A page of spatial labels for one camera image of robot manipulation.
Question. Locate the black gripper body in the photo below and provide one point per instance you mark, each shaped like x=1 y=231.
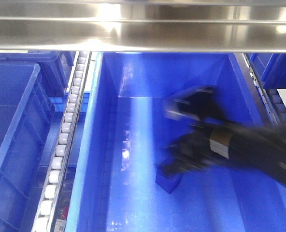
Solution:
x=191 y=151

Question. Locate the small blue plastic box part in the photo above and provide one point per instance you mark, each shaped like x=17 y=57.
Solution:
x=168 y=182

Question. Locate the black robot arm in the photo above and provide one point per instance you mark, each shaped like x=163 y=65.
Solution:
x=217 y=140

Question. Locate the stainless steel shelf rack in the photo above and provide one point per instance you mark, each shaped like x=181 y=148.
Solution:
x=144 y=25

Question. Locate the white roller track right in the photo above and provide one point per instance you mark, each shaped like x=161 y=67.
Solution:
x=272 y=100

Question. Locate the white roller track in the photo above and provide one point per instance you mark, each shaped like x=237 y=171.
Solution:
x=272 y=100
x=56 y=172

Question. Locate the large blue plastic bin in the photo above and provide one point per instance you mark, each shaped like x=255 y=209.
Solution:
x=125 y=136

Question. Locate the blue plastic bin right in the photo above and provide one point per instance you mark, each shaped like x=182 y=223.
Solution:
x=270 y=68

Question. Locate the blue plastic bin behind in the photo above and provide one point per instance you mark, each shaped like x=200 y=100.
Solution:
x=56 y=67

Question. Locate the blue plastic bin left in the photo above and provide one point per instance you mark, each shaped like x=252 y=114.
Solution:
x=26 y=113

